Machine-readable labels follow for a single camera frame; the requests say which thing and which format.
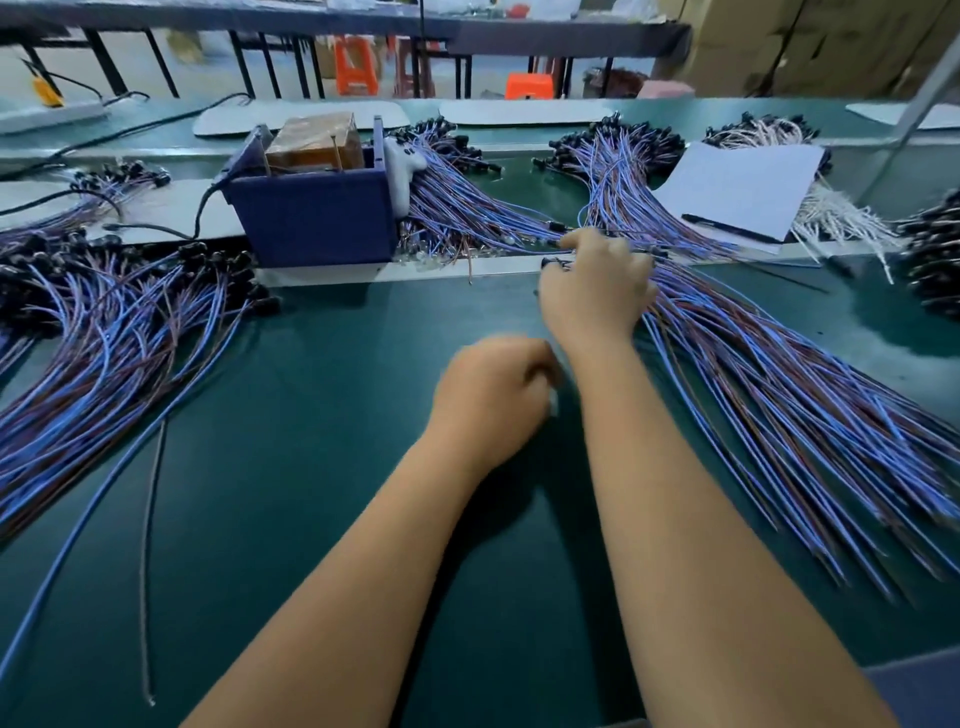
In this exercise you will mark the person's right hand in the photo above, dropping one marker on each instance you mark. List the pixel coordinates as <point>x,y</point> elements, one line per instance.
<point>597,293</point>

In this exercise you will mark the person's left hand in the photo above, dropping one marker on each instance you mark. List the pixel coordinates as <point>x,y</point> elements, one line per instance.
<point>488,402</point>

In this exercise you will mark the blue plastic tester box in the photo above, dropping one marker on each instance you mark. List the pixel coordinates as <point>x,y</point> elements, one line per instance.
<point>308,218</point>

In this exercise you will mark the person's left forearm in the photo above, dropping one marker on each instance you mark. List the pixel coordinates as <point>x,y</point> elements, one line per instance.
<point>330,615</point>

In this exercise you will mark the person's right forearm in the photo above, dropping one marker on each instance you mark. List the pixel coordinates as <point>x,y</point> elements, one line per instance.
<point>720,555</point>

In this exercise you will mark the white power strip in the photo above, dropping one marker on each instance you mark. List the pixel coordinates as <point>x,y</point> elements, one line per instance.
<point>45,117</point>

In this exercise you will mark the black pen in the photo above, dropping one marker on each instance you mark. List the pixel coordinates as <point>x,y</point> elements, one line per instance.
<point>731,228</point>

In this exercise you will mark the white paper sheet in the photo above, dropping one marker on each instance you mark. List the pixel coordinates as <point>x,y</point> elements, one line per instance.
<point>738,192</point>

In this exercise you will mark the white flat mat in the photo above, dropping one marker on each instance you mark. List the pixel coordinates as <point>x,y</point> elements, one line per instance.
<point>915,116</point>
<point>248,117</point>
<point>525,113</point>
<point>180,210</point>

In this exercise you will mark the pink plastic stool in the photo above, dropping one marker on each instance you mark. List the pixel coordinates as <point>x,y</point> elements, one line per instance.
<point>666,90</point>

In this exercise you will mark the orange plastic stool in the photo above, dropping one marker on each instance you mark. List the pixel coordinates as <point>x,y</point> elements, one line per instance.
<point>530,86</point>
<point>357,66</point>

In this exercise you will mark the thin black stand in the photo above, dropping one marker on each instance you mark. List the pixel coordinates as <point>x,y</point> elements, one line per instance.
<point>422,42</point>

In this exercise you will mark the brown cardboard block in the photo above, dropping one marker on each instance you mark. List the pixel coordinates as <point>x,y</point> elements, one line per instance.
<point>312,143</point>

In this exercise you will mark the stack of large cardboard boxes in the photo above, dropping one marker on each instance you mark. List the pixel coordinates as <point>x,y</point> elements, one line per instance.
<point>825,45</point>

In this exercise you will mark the grey metal pole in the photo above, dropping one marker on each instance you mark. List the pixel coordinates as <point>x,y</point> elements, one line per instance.
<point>918,113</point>

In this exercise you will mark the long grey workbench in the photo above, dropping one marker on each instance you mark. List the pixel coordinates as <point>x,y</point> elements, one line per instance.
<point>330,27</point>

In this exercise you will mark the orange plug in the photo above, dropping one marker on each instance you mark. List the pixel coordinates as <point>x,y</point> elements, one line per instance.
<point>47,92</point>

